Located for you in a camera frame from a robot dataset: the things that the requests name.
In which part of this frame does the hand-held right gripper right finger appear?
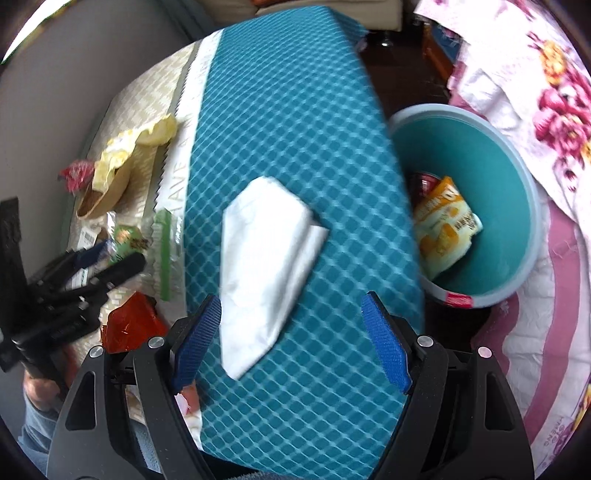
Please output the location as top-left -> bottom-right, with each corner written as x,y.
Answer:
361,292 -> 534,480

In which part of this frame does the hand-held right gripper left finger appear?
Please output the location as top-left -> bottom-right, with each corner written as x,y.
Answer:
46,295 -> 222,480

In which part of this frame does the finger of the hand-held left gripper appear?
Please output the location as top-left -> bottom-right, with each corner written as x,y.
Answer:
28,240 -> 114,291
60,253 -> 147,305

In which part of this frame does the white barcode packet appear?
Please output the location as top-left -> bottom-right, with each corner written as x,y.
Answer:
76,225 -> 112,247

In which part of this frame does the green snack wrapper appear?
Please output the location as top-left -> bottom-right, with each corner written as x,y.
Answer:
108,212 -> 153,254

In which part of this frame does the red snack packet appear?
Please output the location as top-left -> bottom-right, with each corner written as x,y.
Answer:
102,292 -> 169,354

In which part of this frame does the brown coconut shell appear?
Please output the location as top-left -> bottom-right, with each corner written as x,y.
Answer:
75,166 -> 132,220

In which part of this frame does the red wafer wrapper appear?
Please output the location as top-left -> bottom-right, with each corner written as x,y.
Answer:
58,158 -> 95,193

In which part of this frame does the white tissue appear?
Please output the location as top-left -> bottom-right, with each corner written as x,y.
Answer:
218,175 -> 329,381

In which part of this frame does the yellow white wrapper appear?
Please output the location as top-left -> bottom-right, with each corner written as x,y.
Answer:
92,113 -> 178,192

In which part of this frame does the orange cake packet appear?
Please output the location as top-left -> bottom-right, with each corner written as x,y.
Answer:
412,175 -> 485,281

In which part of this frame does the red soda can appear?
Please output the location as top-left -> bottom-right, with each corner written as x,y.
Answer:
406,172 -> 441,204

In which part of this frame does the teal trash bin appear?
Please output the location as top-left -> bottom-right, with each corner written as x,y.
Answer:
387,104 -> 541,309

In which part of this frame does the person's left forearm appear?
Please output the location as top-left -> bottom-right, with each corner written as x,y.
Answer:
16,401 -> 63,467

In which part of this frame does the person's left hand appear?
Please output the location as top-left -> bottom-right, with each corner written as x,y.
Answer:
23,371 -> 64,412

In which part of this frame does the clear bag green edge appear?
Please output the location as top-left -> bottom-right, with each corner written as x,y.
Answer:
150,208 -> 185,302

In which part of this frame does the beige chevron mat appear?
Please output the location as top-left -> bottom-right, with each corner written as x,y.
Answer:
69,44 -> 204,324

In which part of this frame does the teal patterned tablecloth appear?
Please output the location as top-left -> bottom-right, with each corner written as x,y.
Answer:
175,7 -> 428,480

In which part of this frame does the small brown wooden cabinet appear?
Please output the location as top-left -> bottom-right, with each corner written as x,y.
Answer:
421,21 -> 458,88

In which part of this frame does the floral blanket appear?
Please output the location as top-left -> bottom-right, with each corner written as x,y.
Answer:
413,0 -> 591,467

